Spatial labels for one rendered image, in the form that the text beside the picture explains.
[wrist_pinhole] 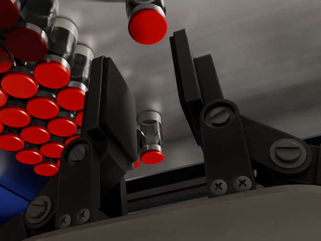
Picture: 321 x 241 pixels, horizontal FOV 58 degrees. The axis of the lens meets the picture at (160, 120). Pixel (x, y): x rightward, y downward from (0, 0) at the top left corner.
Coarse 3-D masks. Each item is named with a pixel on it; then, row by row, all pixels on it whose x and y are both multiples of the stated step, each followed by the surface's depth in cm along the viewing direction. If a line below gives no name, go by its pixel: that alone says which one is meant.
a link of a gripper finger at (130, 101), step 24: (96, 72) 11; (96, 96) 11; (120, 96) 12; (96, 120) 10; (120, 120) 11; (96, 144) 10; (120, 144) 11; (120, 168) 11; (48, 192) 10; (24, 216) 10; (48, 216) 9
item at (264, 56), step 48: (96, 0) 18; (192, 0) 19; (240, 0) 19; (288, 0) 19; (96, 48) 21; (144, 48) 22; (192, 48) 22; (240, 48) 22; (288, 48) 23; (144, 96) 26; (240, 96) 27; (288, 96) 27; (192, 144) 30
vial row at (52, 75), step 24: (0, 0) 13; (24, 0) 15; (48, 0) 17; (0, 24) 14; (24, 24) 15; (48, 24) 16; (72, 24) 19; (24, 48) 15; (48, 48) 17; (72, 48) 18; (48, 72) 17; (72, 72) 19; (72, 96) 18
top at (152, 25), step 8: (144, 8) 14; (136, 16) 14; (144, 16) 14; (152, 16) 14; (160, 16) 15; (128, 24) 15; (136, 24) 15; (144, 24) 15; (152, 24) 15; (160, 24) 15; (136, 32) 15; (144, 32) 15; (152, 32) 15; (160, 32) 15; (136, 40) 16; (144, 40) 16; (152, 40) 16
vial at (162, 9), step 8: (128, 0) 16; (136, 0) 15; (144, 0) 15; (152, 0) 15; (160, 0) 15; (128, 8) 15; (136, 8) 15; (152, 8) 14; (160, 8) 15; (128, 16) 16
